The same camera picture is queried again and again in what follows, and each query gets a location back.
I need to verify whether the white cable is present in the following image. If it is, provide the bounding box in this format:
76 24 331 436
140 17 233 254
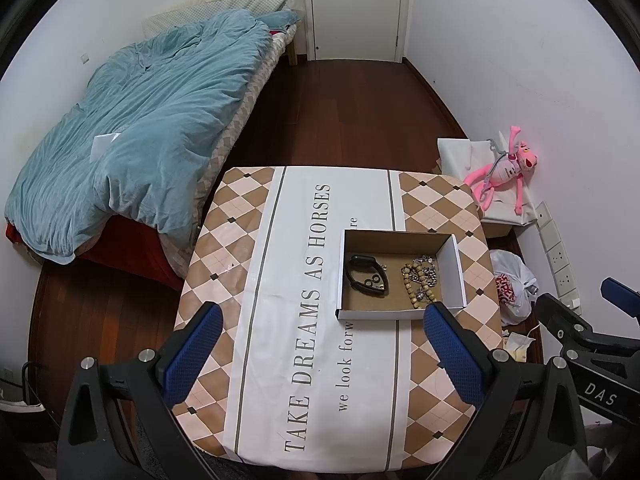
520 321 557 341

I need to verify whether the white plastic bag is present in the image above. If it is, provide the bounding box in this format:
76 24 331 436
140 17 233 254
489 249 541 327

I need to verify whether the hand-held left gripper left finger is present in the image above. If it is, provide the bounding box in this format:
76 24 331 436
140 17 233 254
56 301 224 480

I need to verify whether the wooden bead bracelet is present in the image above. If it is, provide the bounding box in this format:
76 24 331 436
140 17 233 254
400 258 441 308

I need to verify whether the cream small pouch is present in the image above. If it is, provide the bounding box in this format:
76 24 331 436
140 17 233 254
502 332 537 362

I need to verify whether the black smart watch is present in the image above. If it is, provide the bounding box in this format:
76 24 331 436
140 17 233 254
347 255 390 297

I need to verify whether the white cardboard box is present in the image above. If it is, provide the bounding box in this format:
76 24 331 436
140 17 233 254
335 228 468 322

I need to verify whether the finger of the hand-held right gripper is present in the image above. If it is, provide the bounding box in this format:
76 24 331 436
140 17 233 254
600 276 640 318
535 292 640 367

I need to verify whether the blue duvet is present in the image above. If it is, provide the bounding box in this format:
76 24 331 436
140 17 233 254
5 9 301 266

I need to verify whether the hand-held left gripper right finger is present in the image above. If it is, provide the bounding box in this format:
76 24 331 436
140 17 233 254
423 301 590 480

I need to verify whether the pink plush toy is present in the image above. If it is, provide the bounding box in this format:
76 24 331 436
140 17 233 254
464 125 536 215

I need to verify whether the black cable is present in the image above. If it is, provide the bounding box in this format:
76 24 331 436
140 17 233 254
21 362 48 408

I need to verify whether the patterned pillow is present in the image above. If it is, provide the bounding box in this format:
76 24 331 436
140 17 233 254
142 0 301 36

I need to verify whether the white paper sheet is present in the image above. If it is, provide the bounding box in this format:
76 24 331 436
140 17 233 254
91 132 121 163

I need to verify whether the checkered printed tablecloth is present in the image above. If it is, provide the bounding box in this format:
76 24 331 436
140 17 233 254
172 165 503 472

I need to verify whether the white door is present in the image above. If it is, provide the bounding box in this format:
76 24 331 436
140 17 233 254
300 0 413 63

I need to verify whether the white power strip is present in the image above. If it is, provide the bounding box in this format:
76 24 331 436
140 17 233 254
535 201 583 311

